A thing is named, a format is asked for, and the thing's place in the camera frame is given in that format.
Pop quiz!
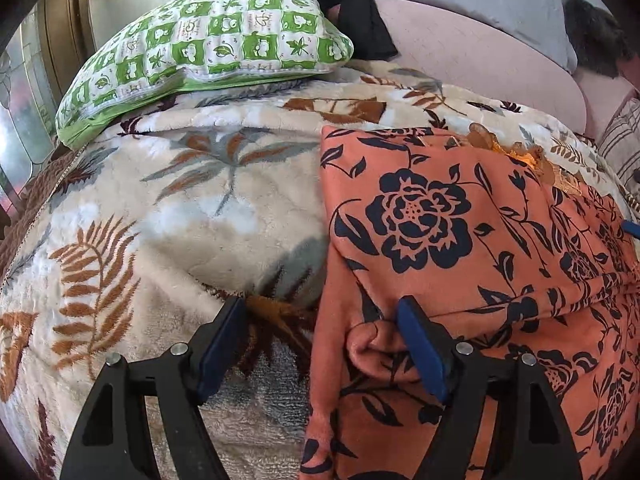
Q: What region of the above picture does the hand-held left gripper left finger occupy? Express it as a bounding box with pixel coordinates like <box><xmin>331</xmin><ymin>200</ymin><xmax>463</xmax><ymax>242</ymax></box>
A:
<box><xmin>60</xmin><ymin>296</ymin><xmax>249</xmax><ymax>480</ymax></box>

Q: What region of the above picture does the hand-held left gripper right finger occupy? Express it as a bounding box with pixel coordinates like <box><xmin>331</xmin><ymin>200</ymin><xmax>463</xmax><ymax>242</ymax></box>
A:
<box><xmin>395</xmin><ymin>295</ymin><xmax>583</xmax><ymax>480</ymax></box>

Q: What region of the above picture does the orange floral garment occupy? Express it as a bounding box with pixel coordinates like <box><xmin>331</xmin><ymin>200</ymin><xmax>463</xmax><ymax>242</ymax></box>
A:
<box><xmin>298</xmin><ymin>125</ymin><xmax>640</xmax><ymax>480</ymax></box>

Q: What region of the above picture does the striped beige pillow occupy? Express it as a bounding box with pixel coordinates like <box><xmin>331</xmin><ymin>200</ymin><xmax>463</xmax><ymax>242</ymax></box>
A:
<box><xmin>595</xmin><ymin>95</ymin><xmax>640</xmax><ymax>196</ymax></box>

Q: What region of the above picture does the cream leaf print blanket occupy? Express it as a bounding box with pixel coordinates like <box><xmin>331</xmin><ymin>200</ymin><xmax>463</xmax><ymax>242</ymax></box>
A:
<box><xmin>0</xmin><ymin>57</ymin><xmax>626</xmax><ymax>480</ymax></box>

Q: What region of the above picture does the dark furry cushion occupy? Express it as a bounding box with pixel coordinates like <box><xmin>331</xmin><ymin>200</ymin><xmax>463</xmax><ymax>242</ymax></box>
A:
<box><xmin>564</xmin><ymin>0</ymin><xmax>635</xmax><ymax>78</ymax></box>

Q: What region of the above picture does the pink padded headboard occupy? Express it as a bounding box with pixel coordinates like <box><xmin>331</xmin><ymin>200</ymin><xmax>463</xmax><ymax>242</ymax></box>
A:
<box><xmin>372</xmin><ymin>0</ymin><xmax>640</xmax><ymax>141</ymax></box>

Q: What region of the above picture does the brown bedspread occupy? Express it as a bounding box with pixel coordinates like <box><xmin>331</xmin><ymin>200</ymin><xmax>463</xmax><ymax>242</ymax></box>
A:
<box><xmin>0</xmin><ymin>147</ymin><xmax>76</xmax><ymax>281</ymax></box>

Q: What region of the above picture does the green checked pillow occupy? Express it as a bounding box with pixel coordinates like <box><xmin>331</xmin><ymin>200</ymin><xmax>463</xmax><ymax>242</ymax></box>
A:
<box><xmin>55</xmin><ymin>0</ymin><xmax>355</xmax><ymax>150</ymax></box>

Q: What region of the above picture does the stained glass window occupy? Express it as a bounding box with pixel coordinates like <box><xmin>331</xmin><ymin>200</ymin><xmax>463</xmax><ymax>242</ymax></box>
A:
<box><xmin>0</xmin><ymin>10</ymin><xmax>66</xmax><ymax>211</ymax></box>

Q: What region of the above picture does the black cloth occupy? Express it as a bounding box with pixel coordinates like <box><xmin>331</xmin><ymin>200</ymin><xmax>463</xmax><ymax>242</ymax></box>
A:
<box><xmin>166</xmin><ymin>0</ymin><xmax>399</xmax><ymax>61</ymax></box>

